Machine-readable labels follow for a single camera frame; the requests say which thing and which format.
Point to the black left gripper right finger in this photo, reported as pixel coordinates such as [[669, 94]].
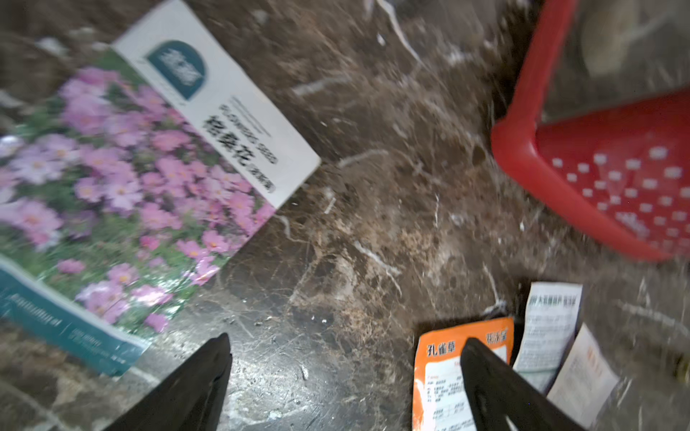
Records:
[[500, 399]]

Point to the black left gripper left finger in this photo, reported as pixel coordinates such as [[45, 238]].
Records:
[[190, 398]]

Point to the orange marigold seed packet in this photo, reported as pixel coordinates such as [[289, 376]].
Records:
[[439, 398]]

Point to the white orange-text seed packet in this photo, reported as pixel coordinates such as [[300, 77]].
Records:
[[584, 382]]

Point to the white green-text seed packet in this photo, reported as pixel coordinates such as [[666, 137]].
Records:
[[550, 322]]

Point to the red polka dot toaster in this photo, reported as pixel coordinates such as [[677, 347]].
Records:
[[620, 175]]

